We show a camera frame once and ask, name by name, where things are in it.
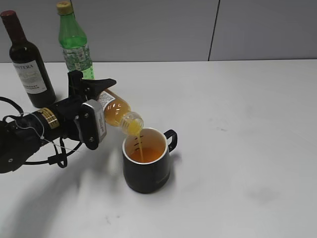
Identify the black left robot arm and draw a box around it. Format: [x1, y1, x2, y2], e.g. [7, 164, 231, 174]
[0, 70, 116, 174]

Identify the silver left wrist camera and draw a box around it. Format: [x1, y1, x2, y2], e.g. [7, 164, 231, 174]
[75, 99, 106, 150]

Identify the orange juice bottle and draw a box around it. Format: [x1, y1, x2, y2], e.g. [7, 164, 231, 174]
[98, 89, 144, 136]

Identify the red wine bottle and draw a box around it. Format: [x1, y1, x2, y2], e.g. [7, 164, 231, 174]
[0, 10, 56, 108]

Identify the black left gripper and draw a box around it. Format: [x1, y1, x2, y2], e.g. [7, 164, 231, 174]
[67, 70, 116, 104]

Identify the green plastic soda bottle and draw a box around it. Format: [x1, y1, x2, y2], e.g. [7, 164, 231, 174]
[56, 1, 95, 79]

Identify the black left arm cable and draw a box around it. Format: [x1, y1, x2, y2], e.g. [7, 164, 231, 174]
[0, 96, 82, 169]

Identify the black mug white interior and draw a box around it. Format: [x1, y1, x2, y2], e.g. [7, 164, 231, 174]
[122, 128, 178, 194]

